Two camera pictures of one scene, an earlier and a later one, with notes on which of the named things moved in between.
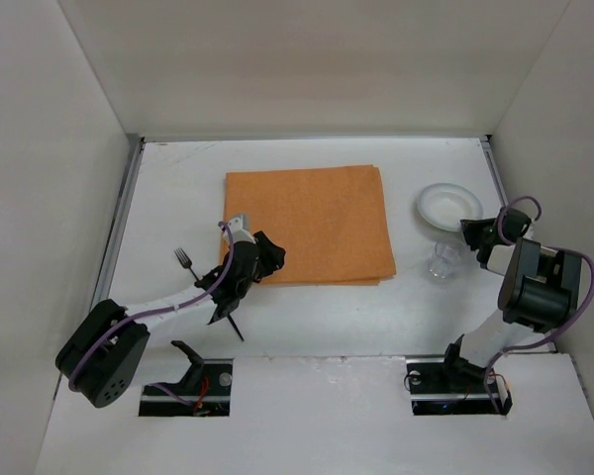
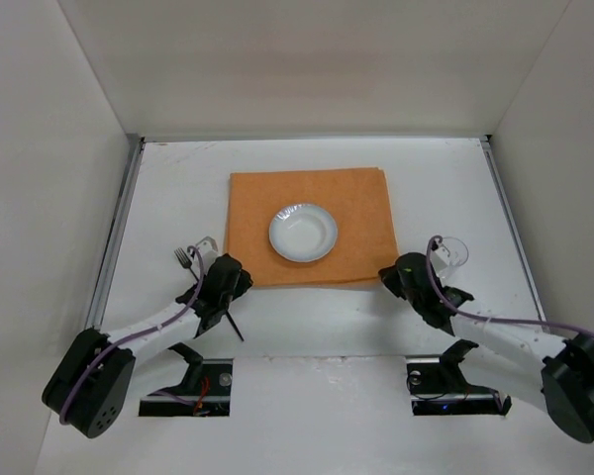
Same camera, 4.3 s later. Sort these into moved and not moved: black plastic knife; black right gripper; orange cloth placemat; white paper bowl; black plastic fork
Moved: white paper bowl; black right gripper
Not moved: black plastic fork; black plastic knife; orange cloth placemat
